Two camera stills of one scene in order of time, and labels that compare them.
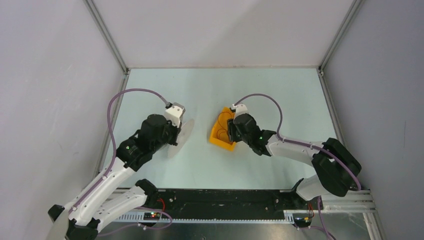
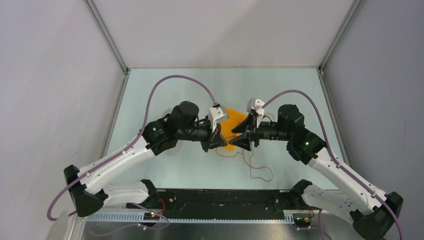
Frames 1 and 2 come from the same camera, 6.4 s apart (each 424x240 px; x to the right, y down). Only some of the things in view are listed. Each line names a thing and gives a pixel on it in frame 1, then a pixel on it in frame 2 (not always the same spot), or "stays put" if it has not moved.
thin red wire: [221, 125] -> [250, 165]
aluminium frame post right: [354, 8] stays put
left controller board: [151, 216] stays put
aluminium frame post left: [107, 35] stays put
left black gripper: [176, 130] -> [217, 141]
